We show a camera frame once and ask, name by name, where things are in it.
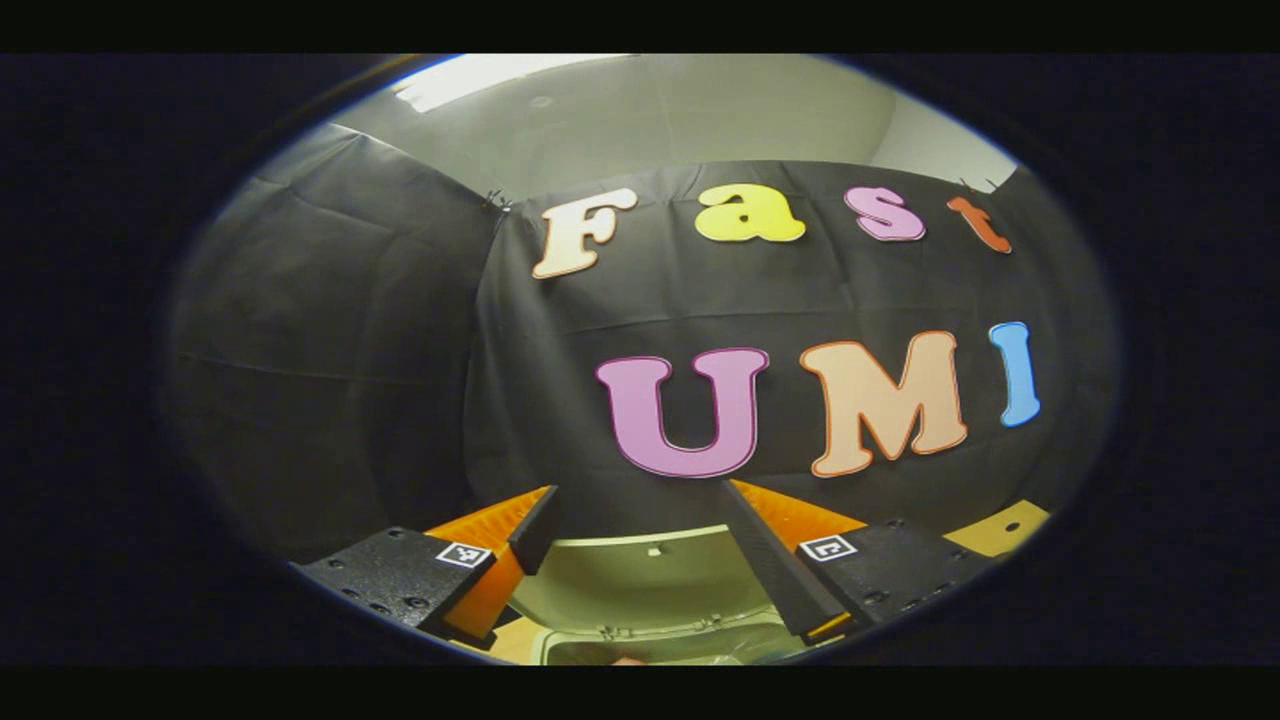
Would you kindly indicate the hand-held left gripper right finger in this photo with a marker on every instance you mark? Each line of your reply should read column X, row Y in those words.
column 770, row 565

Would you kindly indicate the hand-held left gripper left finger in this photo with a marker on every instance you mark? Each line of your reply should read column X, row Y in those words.
column 538, row 525

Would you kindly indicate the green desktop garbage bin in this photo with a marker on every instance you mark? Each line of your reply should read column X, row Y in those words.
column 640, row 580

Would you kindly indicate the black backdrop cloth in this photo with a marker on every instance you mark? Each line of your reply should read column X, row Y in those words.
column 350, row 350

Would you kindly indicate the ceiling light panel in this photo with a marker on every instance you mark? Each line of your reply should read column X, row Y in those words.
column 470, row 78

